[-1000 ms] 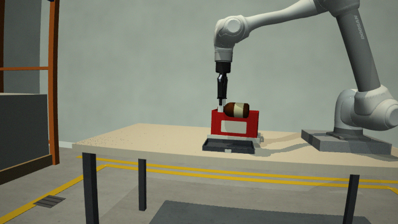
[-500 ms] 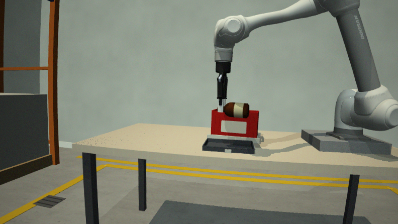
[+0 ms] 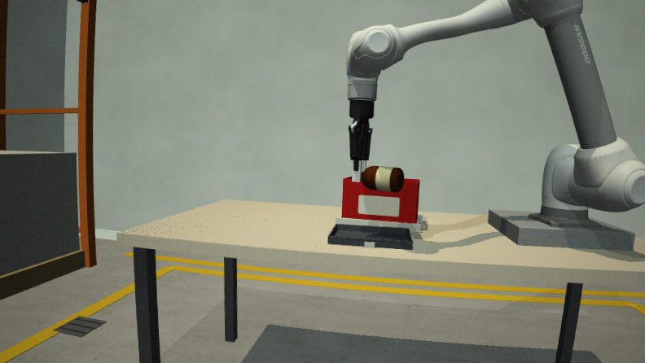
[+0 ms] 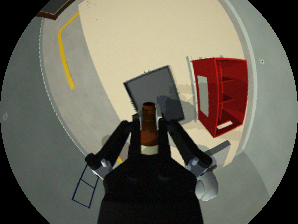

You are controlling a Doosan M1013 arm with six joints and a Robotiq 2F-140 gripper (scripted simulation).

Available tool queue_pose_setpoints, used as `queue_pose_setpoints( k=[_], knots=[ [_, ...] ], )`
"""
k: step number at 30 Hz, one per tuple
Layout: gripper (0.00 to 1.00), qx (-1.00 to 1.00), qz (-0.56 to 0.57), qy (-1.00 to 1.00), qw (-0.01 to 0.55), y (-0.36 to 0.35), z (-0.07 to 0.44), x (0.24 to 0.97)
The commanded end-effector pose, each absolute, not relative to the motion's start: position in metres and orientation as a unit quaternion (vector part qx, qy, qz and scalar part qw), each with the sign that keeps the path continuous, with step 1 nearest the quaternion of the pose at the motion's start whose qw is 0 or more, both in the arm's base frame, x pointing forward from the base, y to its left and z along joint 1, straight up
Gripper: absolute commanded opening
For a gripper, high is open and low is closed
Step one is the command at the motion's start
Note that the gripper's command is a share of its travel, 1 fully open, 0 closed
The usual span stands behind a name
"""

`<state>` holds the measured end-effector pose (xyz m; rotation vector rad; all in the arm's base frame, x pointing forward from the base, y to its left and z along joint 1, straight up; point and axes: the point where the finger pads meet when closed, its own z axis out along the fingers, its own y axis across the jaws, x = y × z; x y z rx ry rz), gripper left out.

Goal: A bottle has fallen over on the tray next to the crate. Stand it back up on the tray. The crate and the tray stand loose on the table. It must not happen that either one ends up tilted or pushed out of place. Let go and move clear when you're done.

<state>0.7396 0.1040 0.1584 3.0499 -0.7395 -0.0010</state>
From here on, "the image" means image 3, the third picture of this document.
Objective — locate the brown glass bottle with cream label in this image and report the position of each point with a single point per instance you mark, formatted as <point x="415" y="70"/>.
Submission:
<point x="383" y="178"/>

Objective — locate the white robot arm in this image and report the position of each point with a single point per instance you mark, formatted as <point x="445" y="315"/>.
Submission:
<point x="607" y="175"/>

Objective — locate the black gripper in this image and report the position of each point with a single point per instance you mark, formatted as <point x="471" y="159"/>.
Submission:
<point x="359" y="131"/>

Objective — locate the red crate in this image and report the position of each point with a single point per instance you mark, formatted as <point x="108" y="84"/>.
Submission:
<point x="359" y="202"/>

